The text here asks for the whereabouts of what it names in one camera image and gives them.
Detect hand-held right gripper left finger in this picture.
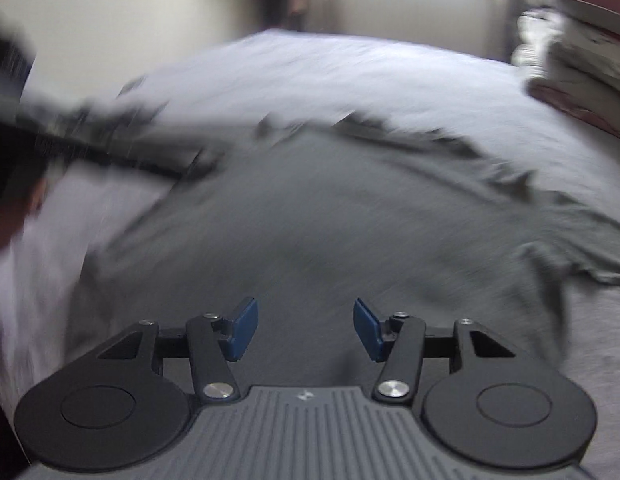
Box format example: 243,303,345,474
97,296,259,403

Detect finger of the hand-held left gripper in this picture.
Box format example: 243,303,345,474
32,125,223,183

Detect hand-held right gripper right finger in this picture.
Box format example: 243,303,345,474
353,296,518,403

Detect grey frayed-edge garment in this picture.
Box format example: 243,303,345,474
70,110,620,391

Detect person's left hand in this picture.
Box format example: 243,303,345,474
0,179,46,257

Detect bed with light sheet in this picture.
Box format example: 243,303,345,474
0,29,620,480

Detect stack of folded pillows blankets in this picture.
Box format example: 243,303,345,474
512,7,620,141

